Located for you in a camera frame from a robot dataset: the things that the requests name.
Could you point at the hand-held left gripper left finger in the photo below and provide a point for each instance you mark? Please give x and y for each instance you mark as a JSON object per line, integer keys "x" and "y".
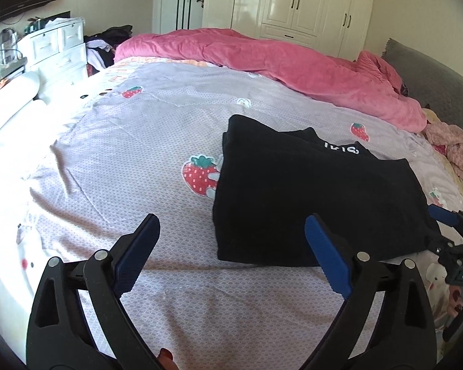
{"x": 137, "y": 250}

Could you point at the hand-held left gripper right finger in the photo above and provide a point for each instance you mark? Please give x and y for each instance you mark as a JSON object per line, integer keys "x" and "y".
{"x": 326, "y": 254}

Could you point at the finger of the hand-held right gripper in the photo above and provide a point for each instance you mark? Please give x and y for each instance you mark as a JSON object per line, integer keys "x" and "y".
{"x": 441, "y": 244}
{"x": 443, "y": 216}

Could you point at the black sweater with orange cuffs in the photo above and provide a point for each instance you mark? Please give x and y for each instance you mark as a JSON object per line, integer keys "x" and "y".
{"x": 293, "y": 200}

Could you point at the dark clothes pile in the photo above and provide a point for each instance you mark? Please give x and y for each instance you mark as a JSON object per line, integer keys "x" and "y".
{"x": 108, "y": 42}

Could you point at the person's left hand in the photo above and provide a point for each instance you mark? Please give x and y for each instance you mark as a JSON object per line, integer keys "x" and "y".
{"x": 168, "y": 360}

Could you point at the pink fluffy cloth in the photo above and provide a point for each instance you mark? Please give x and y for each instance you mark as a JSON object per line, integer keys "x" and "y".
{"x": 455, "y": 146}

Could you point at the lilac strawberry print bedsheet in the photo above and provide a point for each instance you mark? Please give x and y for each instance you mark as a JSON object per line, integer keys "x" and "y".
{"x": 139, "y": 162}

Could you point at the dark printed pillow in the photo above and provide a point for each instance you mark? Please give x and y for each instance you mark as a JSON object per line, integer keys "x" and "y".
{"x": 403, "y": 86}

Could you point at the grey padded headboard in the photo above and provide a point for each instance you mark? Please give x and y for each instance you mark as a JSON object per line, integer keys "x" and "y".
{"x": 428, "y": 77}

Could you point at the pink fleece blanket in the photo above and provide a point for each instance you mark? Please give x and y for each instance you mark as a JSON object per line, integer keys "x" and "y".
{"x": 254, "y": 57}

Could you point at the white drawer cabinet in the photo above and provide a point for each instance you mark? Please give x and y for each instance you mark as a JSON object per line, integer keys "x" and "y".
{"x": 54, "y": 54}

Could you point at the cluttered side desk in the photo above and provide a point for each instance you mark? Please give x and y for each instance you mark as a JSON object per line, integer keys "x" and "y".
{"x": 4, "y": 65}

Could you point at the white door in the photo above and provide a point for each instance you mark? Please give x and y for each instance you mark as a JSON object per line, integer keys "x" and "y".
{"x": 166, "y": 11}

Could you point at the white wardrobe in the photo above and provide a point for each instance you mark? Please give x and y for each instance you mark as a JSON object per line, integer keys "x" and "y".
{"x": 293, "y": 0}

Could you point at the white padded bed frame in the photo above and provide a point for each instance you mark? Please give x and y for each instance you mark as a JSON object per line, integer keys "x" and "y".
{"x": 15, "y": 100}

